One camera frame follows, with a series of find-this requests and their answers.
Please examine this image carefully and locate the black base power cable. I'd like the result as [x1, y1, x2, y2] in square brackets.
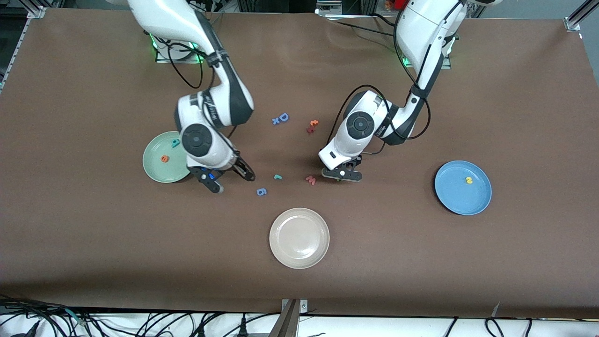
[323, 13, 398, 39]

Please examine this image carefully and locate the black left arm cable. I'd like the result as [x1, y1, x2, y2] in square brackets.
[328, 0, 431, 155]

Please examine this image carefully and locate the aluminium table clamp bracket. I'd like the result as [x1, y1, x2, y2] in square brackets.
[268, 298, 309, 337]

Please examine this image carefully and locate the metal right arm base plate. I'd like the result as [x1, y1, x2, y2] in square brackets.
[154, 33, 206, 64]

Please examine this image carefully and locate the aluminium frame rail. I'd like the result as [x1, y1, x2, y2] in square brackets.
[0, 6, 47, 92]
[564, 0, 599, 31]

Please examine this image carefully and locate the blue plate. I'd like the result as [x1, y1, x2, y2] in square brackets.
[434, 161, 493, 216]

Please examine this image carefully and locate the beige plate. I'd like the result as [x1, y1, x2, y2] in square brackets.
[269, 207, 330, 270]

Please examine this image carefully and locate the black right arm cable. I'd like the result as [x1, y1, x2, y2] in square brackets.
[166, 42, 205, 90]

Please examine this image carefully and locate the looped black cable with plug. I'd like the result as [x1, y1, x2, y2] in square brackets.
[484, 317, 532, 337]

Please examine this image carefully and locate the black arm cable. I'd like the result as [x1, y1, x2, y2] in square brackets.
[166, 42, 205, 90]
[328, 0, 431, 155]

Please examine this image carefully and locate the mint green plate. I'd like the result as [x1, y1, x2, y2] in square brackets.
[142, 131, 192, 183]

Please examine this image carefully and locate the brown table mat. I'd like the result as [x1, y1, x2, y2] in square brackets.
[0, 8, 599, 319]

